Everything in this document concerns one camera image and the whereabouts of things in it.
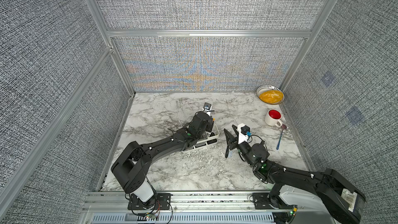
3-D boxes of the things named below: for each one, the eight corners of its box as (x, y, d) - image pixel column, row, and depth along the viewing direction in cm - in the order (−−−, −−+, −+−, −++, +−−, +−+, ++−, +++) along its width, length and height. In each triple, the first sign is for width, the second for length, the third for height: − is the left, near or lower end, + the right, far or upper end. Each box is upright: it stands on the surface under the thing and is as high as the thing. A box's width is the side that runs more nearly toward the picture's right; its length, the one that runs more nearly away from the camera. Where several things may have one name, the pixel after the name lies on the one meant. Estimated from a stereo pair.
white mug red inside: (264, 125, 103) (268, 118, 97) (264, 115, 109) (269, 107, 102) (277, 128, 102) (282, 121, 95) (277, 118, 107) (282, 110, 101)
